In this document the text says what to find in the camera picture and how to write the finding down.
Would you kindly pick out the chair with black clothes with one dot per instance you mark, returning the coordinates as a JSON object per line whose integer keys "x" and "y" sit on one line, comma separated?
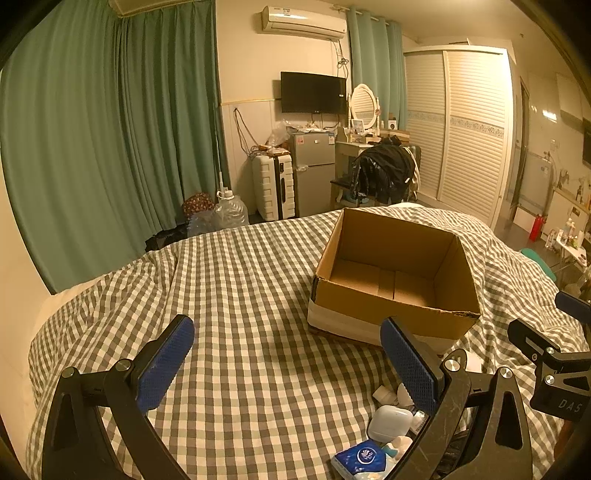
{"x": 385, "y": 173}

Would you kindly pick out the large green curtain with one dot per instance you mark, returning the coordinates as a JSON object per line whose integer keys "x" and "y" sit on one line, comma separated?
{"x": 107, "y": 125}

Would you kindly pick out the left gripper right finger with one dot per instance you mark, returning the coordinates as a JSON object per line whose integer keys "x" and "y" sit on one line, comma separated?
{"x": 476, "y": 424}

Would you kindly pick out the blue tissue pack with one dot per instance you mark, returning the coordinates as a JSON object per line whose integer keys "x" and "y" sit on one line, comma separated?
{"x": 366, "y": 460}

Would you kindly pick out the white earbuds case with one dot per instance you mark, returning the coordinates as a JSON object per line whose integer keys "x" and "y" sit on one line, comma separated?
{"x": 389, "y": 422}

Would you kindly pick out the white louvred wardrobe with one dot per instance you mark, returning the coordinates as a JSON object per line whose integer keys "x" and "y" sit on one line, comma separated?
{"x": 460, "y": 102}

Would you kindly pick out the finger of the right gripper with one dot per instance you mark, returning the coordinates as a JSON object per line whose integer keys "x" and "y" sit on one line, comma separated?
{"x": 576, "y": 308}
{"x": 541, "y": 350}

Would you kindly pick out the red fire extinguisher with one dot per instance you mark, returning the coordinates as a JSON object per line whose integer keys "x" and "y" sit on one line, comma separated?
{"x": 537, "y": 228}

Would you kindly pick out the brown patterned bag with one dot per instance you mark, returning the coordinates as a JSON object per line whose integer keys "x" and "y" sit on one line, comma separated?
{"x": 197, "y": 203}

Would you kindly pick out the silver mini fridge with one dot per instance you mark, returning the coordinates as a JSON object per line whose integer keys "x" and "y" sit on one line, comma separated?
{"x": 313, "y": 155}

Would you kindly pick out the clear large water bottle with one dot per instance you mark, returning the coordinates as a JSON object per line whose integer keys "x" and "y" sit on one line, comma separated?
{"x": 231, "y": 210}

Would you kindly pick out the oval white vanity mirror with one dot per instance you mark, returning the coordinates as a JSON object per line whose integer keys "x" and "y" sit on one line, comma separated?
{"x": 364, "y": 107}

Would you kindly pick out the grey white checked bedspread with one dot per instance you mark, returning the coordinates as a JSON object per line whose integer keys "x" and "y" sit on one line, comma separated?
{"x": 259, "y": 396}

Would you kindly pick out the black wall television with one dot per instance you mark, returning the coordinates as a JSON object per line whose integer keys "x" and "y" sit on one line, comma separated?
{"x": 312, "y": 93}

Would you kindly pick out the white hard suitcase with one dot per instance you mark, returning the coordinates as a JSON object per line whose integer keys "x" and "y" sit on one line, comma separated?
{"x": 273, "y": 185}

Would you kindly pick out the small green window curtain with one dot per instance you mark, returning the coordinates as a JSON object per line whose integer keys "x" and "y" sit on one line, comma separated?
{"x": 378, "y": 61}

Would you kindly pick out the white dressing table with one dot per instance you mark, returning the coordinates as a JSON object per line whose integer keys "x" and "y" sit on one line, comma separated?
{"x": 345, "y": 153}

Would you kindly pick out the brown cardboard box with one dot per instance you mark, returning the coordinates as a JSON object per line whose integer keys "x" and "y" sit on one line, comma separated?
{"x": 404, "y": 261}

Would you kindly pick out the white air conditioner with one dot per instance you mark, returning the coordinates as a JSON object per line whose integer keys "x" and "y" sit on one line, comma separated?
{"x": 299, "y": 22}

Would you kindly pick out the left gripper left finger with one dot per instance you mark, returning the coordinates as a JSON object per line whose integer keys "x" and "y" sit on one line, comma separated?
{"x": 76, "y": 444}

